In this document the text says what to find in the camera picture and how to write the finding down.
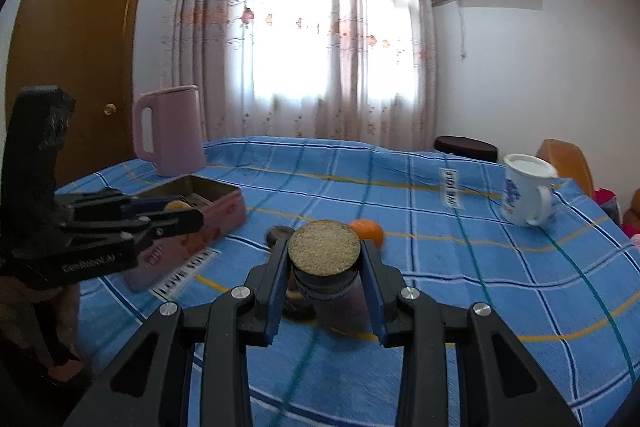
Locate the white mug with blue print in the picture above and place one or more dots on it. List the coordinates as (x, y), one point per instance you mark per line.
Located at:
(525, 194)

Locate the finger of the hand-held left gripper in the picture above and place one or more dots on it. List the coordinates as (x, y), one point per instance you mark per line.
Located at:
(147, 205)
(175, 223)

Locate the floral sheer curtain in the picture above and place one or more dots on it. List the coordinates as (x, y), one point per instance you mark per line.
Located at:
(300, 32)

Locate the orange chair back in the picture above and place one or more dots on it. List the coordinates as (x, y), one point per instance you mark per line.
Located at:
(565, 162)

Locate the brass door knob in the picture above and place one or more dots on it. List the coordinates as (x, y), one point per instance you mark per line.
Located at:
(109, 109)

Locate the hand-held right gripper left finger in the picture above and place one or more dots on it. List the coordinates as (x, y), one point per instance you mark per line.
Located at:
(276, 292)

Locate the red cloth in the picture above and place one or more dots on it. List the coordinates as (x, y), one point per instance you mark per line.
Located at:
(606, 199)

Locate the orange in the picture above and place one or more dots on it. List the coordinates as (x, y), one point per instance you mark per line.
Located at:
(370, 232)
(175, 206)

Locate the brown wooden door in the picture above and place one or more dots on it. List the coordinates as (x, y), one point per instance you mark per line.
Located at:
(75, 57)

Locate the pink electric kettle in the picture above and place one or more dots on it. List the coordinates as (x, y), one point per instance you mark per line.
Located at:
(175, 132)

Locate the blue checked tablecloth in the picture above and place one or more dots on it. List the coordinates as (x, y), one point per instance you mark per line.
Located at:
(475, 267)

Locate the printed paper card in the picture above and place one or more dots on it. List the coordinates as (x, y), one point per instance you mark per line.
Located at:
(198, 199)

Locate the dark brown round stool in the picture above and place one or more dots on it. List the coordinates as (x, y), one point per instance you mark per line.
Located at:
(465, 148)

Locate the pink tin box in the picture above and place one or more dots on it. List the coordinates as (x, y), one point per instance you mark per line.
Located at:
(220, 212)

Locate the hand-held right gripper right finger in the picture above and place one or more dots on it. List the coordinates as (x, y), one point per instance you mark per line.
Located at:
(376, 302)

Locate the small jar with cork lid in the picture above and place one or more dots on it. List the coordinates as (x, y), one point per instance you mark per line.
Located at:
(324, 247)

